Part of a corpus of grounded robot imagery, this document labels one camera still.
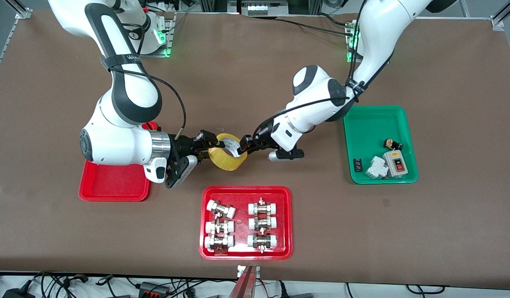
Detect yellow tape roll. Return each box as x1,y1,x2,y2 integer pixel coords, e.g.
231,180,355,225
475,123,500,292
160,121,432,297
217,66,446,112
209,133,248,171

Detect red plastic tray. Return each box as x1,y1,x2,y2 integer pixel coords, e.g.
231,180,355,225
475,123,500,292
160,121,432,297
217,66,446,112
79,121,158,202
199,185,293,261

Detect green plastic tray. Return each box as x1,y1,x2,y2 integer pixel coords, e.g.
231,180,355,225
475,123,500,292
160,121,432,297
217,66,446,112
343,106,419,185

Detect metal pipe fitting white caps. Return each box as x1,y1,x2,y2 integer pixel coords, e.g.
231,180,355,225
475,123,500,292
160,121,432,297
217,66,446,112
247,233,278,254
205,219,235,235
204,234,235,252
248,216,278,231
248,198,278,216
206,199,236,219

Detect white circuit breaker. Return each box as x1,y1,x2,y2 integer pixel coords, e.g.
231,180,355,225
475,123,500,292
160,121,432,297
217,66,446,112
365,156,389,179

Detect grey terminal block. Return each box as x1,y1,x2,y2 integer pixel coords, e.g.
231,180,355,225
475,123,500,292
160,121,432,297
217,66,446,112
247,0,289,16

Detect grey orange connector box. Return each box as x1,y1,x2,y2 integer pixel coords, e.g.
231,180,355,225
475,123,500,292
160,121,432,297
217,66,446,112
138,282,171,297

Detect black power adapter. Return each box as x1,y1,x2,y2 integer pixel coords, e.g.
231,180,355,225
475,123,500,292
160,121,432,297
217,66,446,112
2,288,36,298

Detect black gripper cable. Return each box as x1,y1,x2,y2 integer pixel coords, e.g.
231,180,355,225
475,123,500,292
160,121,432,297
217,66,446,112
108,62,187,140
255,0,396,133

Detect black velcro cable strap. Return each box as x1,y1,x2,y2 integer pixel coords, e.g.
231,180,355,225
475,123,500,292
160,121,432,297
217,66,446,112
345,78,368,96
100,53,142,73

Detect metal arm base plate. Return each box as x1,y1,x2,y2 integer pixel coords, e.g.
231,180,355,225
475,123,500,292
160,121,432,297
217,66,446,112
346,20,359,64
145,12,174,58

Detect long black table cable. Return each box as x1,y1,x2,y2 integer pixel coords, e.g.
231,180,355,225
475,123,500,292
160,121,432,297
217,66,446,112
276,17,355,38

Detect small silver bracket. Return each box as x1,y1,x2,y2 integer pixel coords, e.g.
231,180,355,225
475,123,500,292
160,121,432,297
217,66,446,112
237,265,261,279

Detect grey on-off switch box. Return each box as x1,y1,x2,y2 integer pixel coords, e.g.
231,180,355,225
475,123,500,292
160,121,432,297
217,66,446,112
382,150,409,178

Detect short black table cable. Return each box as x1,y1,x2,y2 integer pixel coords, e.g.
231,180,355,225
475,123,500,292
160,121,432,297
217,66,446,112
319,12,357,27

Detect red metal post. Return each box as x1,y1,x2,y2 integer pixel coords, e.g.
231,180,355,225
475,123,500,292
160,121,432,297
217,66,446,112
228,265,255,298

